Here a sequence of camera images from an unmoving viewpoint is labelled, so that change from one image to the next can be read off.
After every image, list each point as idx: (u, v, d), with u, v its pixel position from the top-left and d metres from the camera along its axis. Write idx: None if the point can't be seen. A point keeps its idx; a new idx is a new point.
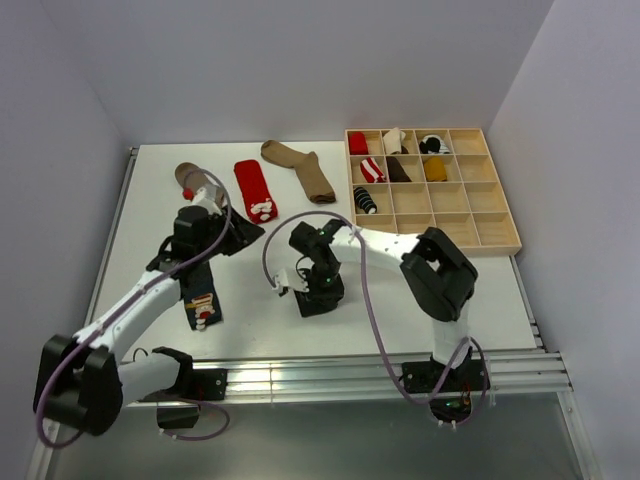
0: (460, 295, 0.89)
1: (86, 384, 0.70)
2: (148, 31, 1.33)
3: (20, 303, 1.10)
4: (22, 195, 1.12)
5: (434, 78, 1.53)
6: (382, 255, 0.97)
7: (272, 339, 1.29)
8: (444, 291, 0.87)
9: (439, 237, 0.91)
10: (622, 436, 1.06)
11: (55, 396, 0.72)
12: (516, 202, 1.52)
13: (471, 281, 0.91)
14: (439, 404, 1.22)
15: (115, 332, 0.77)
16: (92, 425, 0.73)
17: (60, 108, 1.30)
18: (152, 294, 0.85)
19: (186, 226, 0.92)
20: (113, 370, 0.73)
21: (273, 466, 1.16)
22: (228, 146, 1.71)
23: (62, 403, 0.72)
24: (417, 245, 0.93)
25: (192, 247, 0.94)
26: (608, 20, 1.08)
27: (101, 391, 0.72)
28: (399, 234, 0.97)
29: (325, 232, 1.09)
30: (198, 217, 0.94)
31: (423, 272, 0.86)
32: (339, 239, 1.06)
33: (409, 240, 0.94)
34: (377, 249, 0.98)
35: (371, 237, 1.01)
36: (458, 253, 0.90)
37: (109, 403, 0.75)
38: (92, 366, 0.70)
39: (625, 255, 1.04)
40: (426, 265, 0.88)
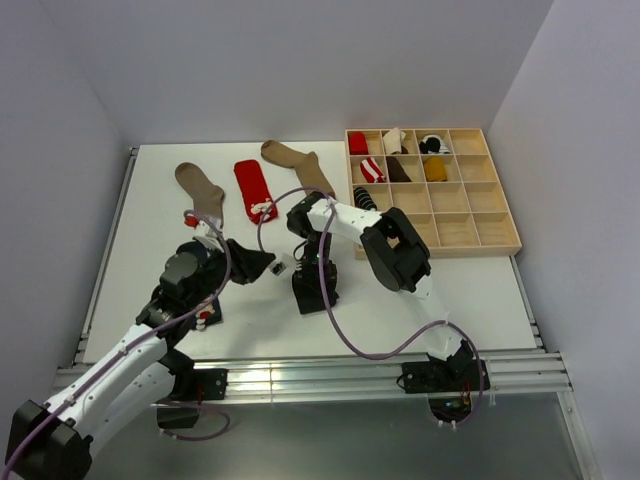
0: (410, 269, 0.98)
1: (48, 458, 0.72)
2: (148, 31, 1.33)
3: (20, 303, 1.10)
4: (22, 195, 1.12)
5: (435, 78, 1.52)
6: (348, 227, 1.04)
7: (272, 339, 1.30)
8: (395, 263, 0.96)
9: (398, 216, 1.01)
10: (622, 436, 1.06)
11: (23, 461, 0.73)
12: (516, 202, 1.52)
13: (422, 259, 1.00)
14: (439, 404, 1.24)
15: (86, 401, 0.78)
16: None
17: (60, 109, 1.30)
18: (133, 356, 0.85)
19: (173, 284, 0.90)
20: (78, 443, 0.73)
21: (274, 466, 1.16)
22: (228, 146, 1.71)
23: (29, 466, 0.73)
24: (378, 220, 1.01)
25: (181, 301, 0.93)
26: (609, 21, 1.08)
27: (66, 463, 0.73)
28: (366, 211, 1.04)
29: (305, 201, 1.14)
30: (187, 273, 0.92)
31: (378, 244, 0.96)
32: (315, 210, 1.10)
33: (373, 217, 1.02)
34: (343, 221, 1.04)
35: (340, 210, 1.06)
36: (413, 232, 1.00)
37: (76, 468, 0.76)
38: (56, 442, 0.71)
39: (626, 256, 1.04)
40: (381, 238, 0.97)
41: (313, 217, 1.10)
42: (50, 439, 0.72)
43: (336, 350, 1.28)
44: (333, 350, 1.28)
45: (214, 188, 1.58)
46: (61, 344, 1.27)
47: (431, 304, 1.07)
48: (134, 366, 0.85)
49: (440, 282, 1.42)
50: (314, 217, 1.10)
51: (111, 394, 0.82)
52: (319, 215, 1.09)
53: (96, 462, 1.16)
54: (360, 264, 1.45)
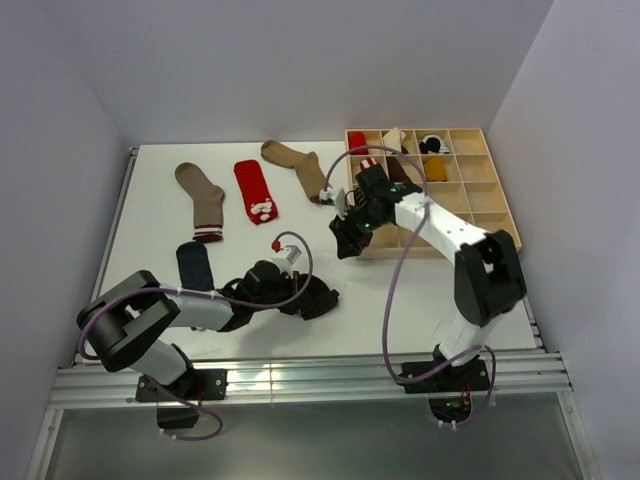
0: (499, 307, 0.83)
1: (140, 323, 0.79)
2: (147, 31, 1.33)
3: (21, 302, 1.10)
4: (21, 196, 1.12)
5: (434, 79, 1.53)
6: (441, 237, 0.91)
7: (273, 339, 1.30)
8: (483, 294, 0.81)
9: (507, 245, 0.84)
10: (623, 437, 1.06)
11: (105, 321, 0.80)
12: (517, 202, 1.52)
13: (514, 300, 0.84)
14: (439, 404, 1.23)
15: (184, 301, 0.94)
16: (110, 360, 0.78)
17: (60, 108, 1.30)
18: (216, 306, 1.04)
19: (254, 279, 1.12)
20: (162, 326, 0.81)
21: (273, 466, 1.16)
22: (228, 146, 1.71)
23: (105, 327, 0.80)
24: (479, 242, 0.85)
25: (250, 295, 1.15)
26: (609, 21, 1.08)
27: (144, 338, 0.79)
28: (467, 223, 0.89)
29: (398, 190, 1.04)
30: (268, 275, 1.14)
31: (475, 270, 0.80)
32: (405, 203, 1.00)
33: (475, 233, 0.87)
34: (438, 228, 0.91)
35: (437, 215, 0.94)
36: (517, 266, 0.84)
37: (136, 352, 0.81)
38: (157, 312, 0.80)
39: (626, 255, 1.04)
40: (481, 264, 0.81)
41: (401, 210, 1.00)
42: (152, 309, 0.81)
43: (334, 350, 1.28)
44: (332, 350, 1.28)
45: (213, 188, 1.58)
46: (61, 344, 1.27)
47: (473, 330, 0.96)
48: (211, 313, 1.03)
49: (442, 282, 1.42)
50: (403, 211, 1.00)
51: (190, 316, 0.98)
52: (409, 210, 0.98)
53: (96, 462, 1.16)
54: (361, 264, 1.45)
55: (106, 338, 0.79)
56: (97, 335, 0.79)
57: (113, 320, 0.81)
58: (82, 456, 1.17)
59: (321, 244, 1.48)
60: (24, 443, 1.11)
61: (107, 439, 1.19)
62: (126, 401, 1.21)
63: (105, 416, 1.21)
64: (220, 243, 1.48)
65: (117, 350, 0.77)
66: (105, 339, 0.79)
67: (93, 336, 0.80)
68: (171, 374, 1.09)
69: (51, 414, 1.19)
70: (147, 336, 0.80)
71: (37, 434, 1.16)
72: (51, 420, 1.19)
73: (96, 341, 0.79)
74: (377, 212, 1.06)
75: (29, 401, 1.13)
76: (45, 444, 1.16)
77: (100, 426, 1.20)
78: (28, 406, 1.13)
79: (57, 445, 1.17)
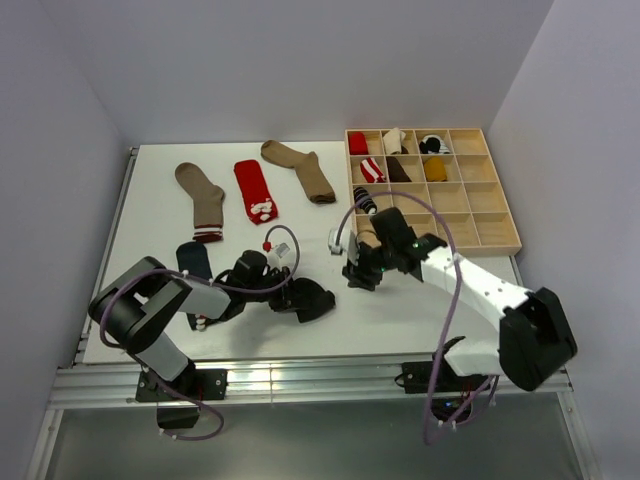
0: (550, 368, 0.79)
1: (156, 303, 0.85)
2: (147, 31, 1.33)
3: (21, 302, 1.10)
4: (20, 195, 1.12)
5: (434, 79, 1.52)
6: (480, 299, 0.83)
7: (273, 340, 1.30)
8: (535, 362, 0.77)
9: (554, 304, 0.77)
10: (624, 437, 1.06)
11: (121, 305, 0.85)
12: (517, 202, 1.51)
13: (565, 360, 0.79)
14: (439, 404, 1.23)
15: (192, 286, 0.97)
16: (132, 340, 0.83)
17: (60, 108, 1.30)
18: (213, 292, 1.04)
19: (244, 266, 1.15)
20: (177, 304, 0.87)
21: (274, 466, 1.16)
22: (228, 146, 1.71)
23: (122, 310, 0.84)
24: (522, 303, 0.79)
25: (242, 282, 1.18)
26: (609, 20, 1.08)
27: (162, 314, 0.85)
28: (505, 281, 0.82)
29: (420, 245, 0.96)
30: (257, 261, 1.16)
31: (525, 339, 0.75)
32: (433, 260, 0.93)
33: (517, 294, 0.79)
34: (474, 290, 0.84)
35: (469, 274, 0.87)
36: (565, 324, 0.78)
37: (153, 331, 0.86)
38: (171, 290, 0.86)
39: (626, 254, 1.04)
40: (529, 331, 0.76)
41: (430, 268, 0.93)
42: (165, 288, 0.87)
43: (334, 350, 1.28)
44: (332, 350, 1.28)
45: (213, 188, 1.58)
46: (61, 344, 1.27)
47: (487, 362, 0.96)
48: (211, 299, 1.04)
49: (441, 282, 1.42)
50: (431, 269, 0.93)
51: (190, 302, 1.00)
52: (439, 269, 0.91)
53: (96, 462, 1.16)
54: None
55: (124, 321, 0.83)
56: (115, 318, 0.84)
57: (129, 302, 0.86)
58: (83, 456, 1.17)
59: (321, 244, 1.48)
60: (24, 443, 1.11)
61: (107, 439, 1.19)
62: (126, 401, 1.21)
63: (105, 416, 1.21)
64: (220, 243, 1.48)
65: (138, 329, 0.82)
66: (123, 322, 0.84)
67: (112, 320, 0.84)
68: (174, 369, 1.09)
69: (51, 415, 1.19)
70: (164, 313, 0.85)
71: (37, 434, 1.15)
72: (50, 420, 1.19)
73: (115, 324, 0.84)
74: (400, 266, 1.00)
75: (28, 401, 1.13)
76: (45, 444, 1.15)
77: (100, 426, 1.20)
78: (28, 406, 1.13)
79: (57, 445, 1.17)
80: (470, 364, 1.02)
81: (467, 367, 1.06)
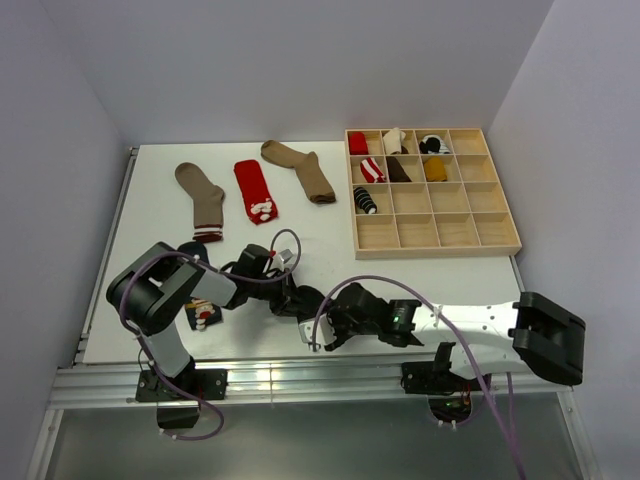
0: (578, 356, 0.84)
1: (173, 283, 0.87)
2: (147, 31, 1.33)
3: (21, 302, 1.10)
4: (20, 195, 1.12)
5: (434, 79, 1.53)
6: (480, 334, 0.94)
7: (272, 340, 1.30)
8: (565, 359, 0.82)
9: (542, 302, 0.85)
10: (624, 436, 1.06)
11: (138, 287, 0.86)
12: (517, 202, 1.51)
13: (580, 335, 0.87)
14: (439, 404, 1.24)
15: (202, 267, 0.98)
16: (151, 319, 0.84)
17: (59, 108, 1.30)
18: (219, 277, 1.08)
19: (250, 256, 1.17)
20: (193, 285, 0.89)
21: (273, 466, 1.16)
22: (227, 146, 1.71)
23: (139, 292, 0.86)
24: (517, 316, 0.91)
25: (247, 272, 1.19)
26: (608, 21, 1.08)
27: (180, 293, 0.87)
28: (491, 307, 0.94)
29: (399, 318, 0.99)
30: (262, 252, 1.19)
31: (541, 345, 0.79)
32: (420, 324, 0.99)
33: (508, 312, 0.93)
34: (471, 328, 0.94)
35: (458, 317, 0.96)
36: (562, 311, 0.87)
37: (170, 310, 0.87)
38: (187, 270, 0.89)
39: (627, 254, 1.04)
40: (539, 337, 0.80)
41: (422, 333, 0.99)
42: (180, 269, 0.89)
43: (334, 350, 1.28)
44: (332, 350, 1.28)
45: (214, 188, 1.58)
46: (61, 344, 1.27)
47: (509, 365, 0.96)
48: (215, 284, 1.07)
49: (441, 282, 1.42)
50: (424, 333, 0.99)
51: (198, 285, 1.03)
52: (430, 328, 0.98)
53: (95, 463, 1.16)
54: (361, 264, 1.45)
55: (142, 301, 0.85)
56: (133, 300, 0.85)
57: (146, 284, 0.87)
58: (82, 456, 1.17)
59: (321, 245, 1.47)
60: (24, 442, 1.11)
61: (107, 439, 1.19)
62: (126, 401, 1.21)
63: (105, 416, 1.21)
64: (220, 243, 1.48)
65: (157, 308, 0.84)
66: (141, 303, 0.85)
67: (129, 301, 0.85)
68: (176, 365, 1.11)
69: (51, 415, 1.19)
70: (181, 293, 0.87)
71: (37, 434, 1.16)
72: (51, 420, 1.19)
73: (133, 305, 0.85)
74: (394, 343, 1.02)
75: (28, 401, 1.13)
76: (45, 444, 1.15)
77: (100, 426, 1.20)
78: (28, 406, 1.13)
79: (57, 446, 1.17)
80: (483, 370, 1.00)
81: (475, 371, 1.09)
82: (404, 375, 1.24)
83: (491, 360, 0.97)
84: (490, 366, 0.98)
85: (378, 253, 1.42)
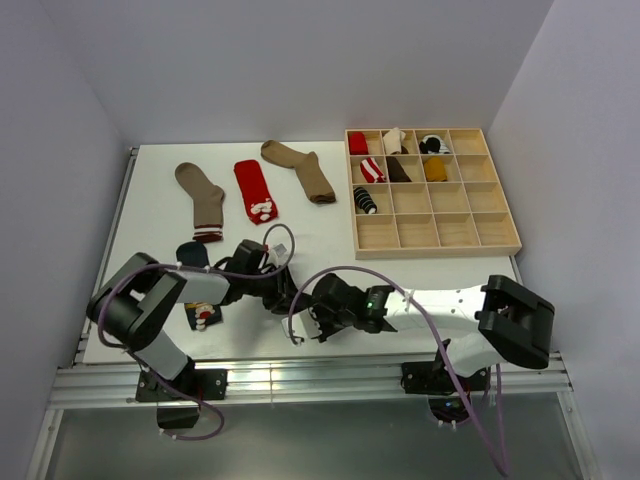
0: (545, 338, 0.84)
1: (153, 298, 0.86)
2: (146, 31, 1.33)
3: (21, 302, 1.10)
4: (20, 195, 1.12)
5: (433, 79, 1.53)
6: (448, 317, 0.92)
7: (273, 340, 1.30)
8: (531, 341, 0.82)
9: (509, 286, 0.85)
10: (624, 436, 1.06)
11: (118, 303, 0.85)
12: (517, 202, 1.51)
13: (551, 319, 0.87)
14: (439, 404, 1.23)
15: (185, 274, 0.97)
16: (135, 336, 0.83)
17: (59, 108, 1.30)
18: (210, 277, 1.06)
19: (246, 251, 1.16)
20: (175, 295, 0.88)
21: (273, 466, 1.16)
22: (228, 146, 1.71)
23: (120, 307, 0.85)
24: (484, 299, 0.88)
25: (242, 268, 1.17)
26: (609, 21, 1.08)
27: (161, 307, 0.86)
28: (460, 290, 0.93)
29: (373, 303, 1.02)
30: (259, 248, 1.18)
31: (506, 328, 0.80)
32: (393, 308, 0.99)
33: (476, 295, 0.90)
34: (440, 312, 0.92)
35: (429, 301, 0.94)
36: (530, 294, 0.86)
37: (155, 324, 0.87)
38: (167, 281, 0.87)
39: (627, 254, 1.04)
40: (504, 320, 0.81)
41: (395, 317, 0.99)
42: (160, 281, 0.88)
43: (334, 350, 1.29)
44: (332, 350, 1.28)
45: (214, 188, 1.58)
46: (61, 344, 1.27)
47: (493, 356, 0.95)
48: (207, 285, 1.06)
49: (441, 282, 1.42)
50: (395, 317, 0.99)
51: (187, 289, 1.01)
52: (402, 312, 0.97)
53: (95, 463, 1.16)
54: (361, 264, 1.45)
55: (124, 319, 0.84)
56: (113, 317, 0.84)
57: (126, 299, 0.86)
58: (82, 456, 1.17)
59: (321, 244, 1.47)
60: (24, 442, 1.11)
61: (107, 439, 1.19)
62: (126, 401, 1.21)
63: (105, 417, 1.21)
64: (220, 243, 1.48)
65: (139, 325, 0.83)
66: (122, 320, 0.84)
67: (111, 315, 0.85)
68: (176, 366, 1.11)
69: (51, 415, 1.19)
70: (163, 307, 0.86)
71: (37, 434, 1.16)
72: (51, 420, 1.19)
73: (114, 322, 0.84)
74: (368, 328, 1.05)
75: (29, 401, 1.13)
76: (45, 444, 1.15)
77: (100, 426, 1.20)
78: (28, 406, 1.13)
79: (57, 445, 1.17)
80: (471, 364, 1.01)
81: (473, 366, 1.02)
82: (404, 374, 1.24)
83: (479, 352, 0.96)
84: (478, 357, 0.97)
85: (377, 254, 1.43)
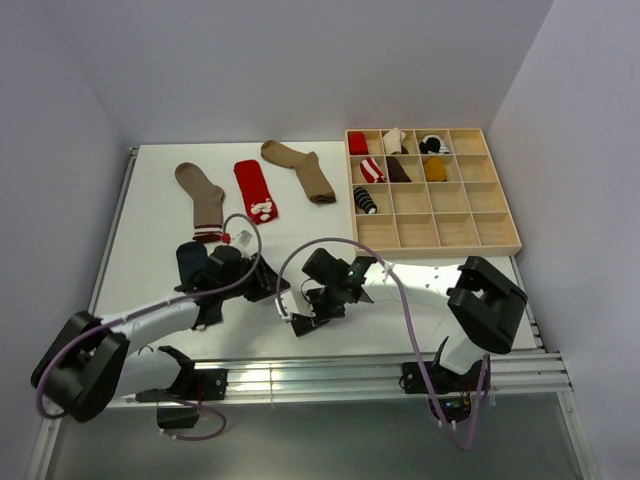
0: (513, 324, 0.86)
1: (93, 369, 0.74)
2: (146, 31, 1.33)
3: (20, 303, 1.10)
4: (20, 196, 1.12)
5: (433, 79, 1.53)
6: (422, 291, 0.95)
7: (273, 339, 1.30)
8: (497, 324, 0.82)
9: (484, 267, 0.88)
10: (624, 436, 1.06)
11: (59, 374, 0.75)
12: (517, 202, 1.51)
13: (522, 308, 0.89)
14: (439, 403, 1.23)
15: (134, 326, 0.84)
16: (79, 411, 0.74)
17: (58, 107, 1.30)
18: (173, 309, 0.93)
19: (218, 263, 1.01)
20: (121, 360, 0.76)
21: (273, 466, 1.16)
22: (228, 146, 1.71)
23: (62, 379, 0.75)
24: (460, 277, 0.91)
25: (215, 280, 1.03)
26: (609, 21, 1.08)
27: (104, 377, 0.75)
28: (438, 267, 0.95)
29: (354, 271, 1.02)
30: (231, 256, 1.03)
31: (475, 307, 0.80)
32: (372, 278, 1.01)
33: (452, 273, 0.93)
34: (416, 285, 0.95)
35: (407, 275, 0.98)
36: (505, 280, 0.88)
37: (104, 392, 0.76)
38: (106, 348, 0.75)
39: (627, 254, 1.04)
40: (475, 298, 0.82)
41: (371, 287, 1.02)
42: (100, 347, 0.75)
43: (333, 350, 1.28)
44: (331, 350, 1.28)
45: (214, 188, 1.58)
46: None
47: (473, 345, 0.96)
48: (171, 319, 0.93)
49: None
50: (373, 287, 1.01)
51: (147, 335, 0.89)
52: (379, 283, 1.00)
53: (96, 462, 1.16)
54: None
55: (65, 393, 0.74)
56: (55, 392, 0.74)
57: (69, 369, 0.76)
58: (83, 456, 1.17)
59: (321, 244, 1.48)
60: (24, 443, 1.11)
61: (107, 439, 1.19)
62: (126, 401, 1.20)
63: (105, 417, 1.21)
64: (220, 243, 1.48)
65: (81, 401, 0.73)
66: (64, 394, 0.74)
67: (52, 389, 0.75)
68: (169, 377, 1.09)
69: None
70: (108, 375, 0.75)
71: (37, 434, 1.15)
72: (51, 420, 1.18)
73: (58, 396, 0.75)
74: (346, 297, 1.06)
75: (28, 401, 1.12)
76: (45, 444, 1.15)
77: (100, 427, 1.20)
78: (28, 407, 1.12)
79: (57, 446, 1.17)
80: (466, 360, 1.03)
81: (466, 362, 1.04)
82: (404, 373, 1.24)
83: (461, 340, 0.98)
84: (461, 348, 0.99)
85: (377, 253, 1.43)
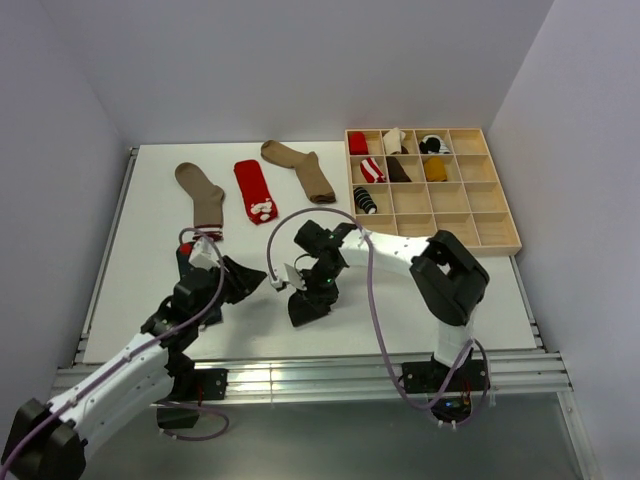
0: (470, 299, 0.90)
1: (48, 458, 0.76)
2: (146, 31, 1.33)
3: (20, 302, 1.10)
4: (19, 195, 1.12)
5: (433, 80, 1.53)
6: (390, 257, 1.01)
7: (272, 339, 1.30)
8: (454, 295, 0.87)
9: (449, 240, 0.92)
10: (624, 436, 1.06)
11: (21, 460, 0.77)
12: (517, 202, 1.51)
13: (482, 286, 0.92)
14: (439, 404, 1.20)
15: (87, 405, 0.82)
16: None
17: (58, 107, 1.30)
18: (134, 364, 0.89)
19: (185, 292, 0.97)
20: (74, 443, 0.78)
21: (273, 466, 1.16)
22: (228, 146, 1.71)
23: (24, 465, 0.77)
24: (426, 247, 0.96)
25: (185, 309, 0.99)
26: (608, 21, 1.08)
27: (62, 461, 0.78)
28: (409, 238, 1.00)
29: (335, 235, 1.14)
30: (199, 285, 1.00)
31: (432, 276, 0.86)
32: (349, 243, 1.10)
33: (420, 244, 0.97)
34: (385, 252, 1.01)
35: (380, 241, 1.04)
36: (468, 256, 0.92)
37: (69, 464, 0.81)
38: (57, 442, 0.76)
39: (626, 254, 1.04)
40: (434, 268, 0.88)
41: (348, 250, 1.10)
42: (51, 439, 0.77)
43: (333, 350, 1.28)
44: (331, 350, 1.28)
45: (214, 188, 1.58)
46: (61, 343, 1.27)
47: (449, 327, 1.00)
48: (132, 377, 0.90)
49: None
50: (349, 250, 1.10)
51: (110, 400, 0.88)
52: (354, 248, 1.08)
53: (96, 462, 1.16)
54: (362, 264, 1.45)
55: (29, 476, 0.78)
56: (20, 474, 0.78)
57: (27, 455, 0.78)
58: None
59: None
60: None
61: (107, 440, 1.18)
62: None
63: None
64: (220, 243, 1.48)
65: None
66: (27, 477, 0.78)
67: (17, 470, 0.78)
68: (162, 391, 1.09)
69: None
70: (65, 457, 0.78)
71: None
72: None
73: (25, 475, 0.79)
74: (326, 261, 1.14)
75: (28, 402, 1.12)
76: None
77: None
78: None
79: None
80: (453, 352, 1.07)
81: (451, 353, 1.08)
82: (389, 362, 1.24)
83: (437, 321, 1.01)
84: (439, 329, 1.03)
85: None
